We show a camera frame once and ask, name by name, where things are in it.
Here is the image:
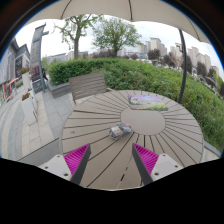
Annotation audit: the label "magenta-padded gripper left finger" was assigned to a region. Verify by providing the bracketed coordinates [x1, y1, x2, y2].
[38, 143, 92, 186]

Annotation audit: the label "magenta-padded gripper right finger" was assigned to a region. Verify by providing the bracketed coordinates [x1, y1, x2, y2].
[131, 142, 184, 186]

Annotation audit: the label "transparent grey computer mouse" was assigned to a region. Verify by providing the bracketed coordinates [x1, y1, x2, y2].
[108, 122, 134, 140]

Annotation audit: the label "floral landscape print mouse pad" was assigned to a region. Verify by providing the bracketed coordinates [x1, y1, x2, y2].
[127, 94, 169, 112]

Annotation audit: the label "white planter box with flowers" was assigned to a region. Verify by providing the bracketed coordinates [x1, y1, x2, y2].
[20, 88, 38, 126]

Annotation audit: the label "brown slatted outdoor chair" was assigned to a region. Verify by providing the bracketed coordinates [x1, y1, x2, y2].
[68, 72, 114, 106]

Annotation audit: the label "dark curved umbrella pole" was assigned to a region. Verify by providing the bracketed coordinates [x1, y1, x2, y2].
[177, 29, 188, 104]

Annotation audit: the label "tall grey sign pillar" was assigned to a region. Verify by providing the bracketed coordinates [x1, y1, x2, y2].
[29, 23, 50, 94]

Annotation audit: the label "grey storefront building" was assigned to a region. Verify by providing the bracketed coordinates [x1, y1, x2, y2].
[0, 38, 31, 104]

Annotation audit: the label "distant apartment buildings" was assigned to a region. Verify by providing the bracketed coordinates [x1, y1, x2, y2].
[138, 37, 221, 78]

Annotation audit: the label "tall thin-crowned tree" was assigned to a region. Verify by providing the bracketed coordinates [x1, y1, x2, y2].
[53, 13, 103, 60]

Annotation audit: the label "round dense-crowned tree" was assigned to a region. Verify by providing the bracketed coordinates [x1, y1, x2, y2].
[92, 17, 143, 58]

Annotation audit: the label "beige patio umbrella canopy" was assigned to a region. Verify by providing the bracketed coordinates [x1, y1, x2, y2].
[24, 0, 211, 44]

